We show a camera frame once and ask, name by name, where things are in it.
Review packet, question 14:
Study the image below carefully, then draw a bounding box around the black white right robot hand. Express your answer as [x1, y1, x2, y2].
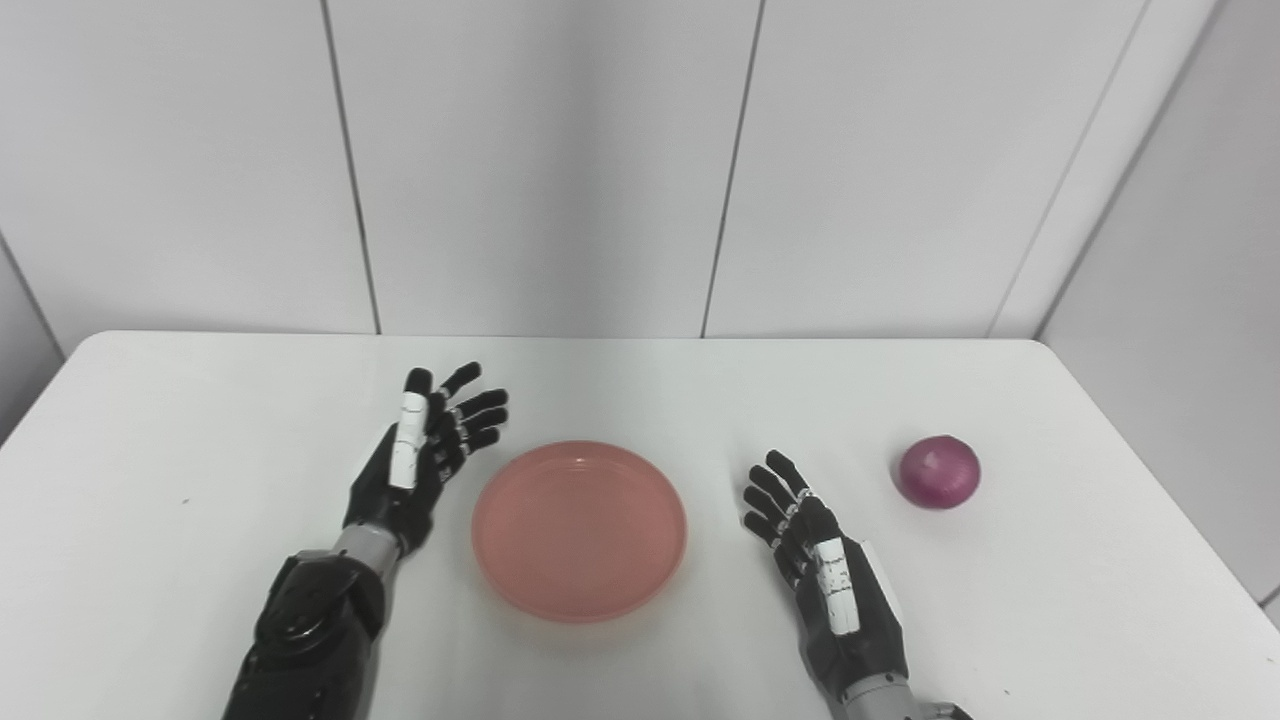
[742, 450, 911, 706]

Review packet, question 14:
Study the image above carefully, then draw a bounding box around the pink round plate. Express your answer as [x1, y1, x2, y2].
[471, 441, 689, 624]

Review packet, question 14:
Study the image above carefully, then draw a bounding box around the purple red onion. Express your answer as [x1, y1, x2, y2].
[896, 435, 982, 511]

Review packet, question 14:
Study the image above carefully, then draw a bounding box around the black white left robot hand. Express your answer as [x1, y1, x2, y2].
[342, 362, 510, 556]

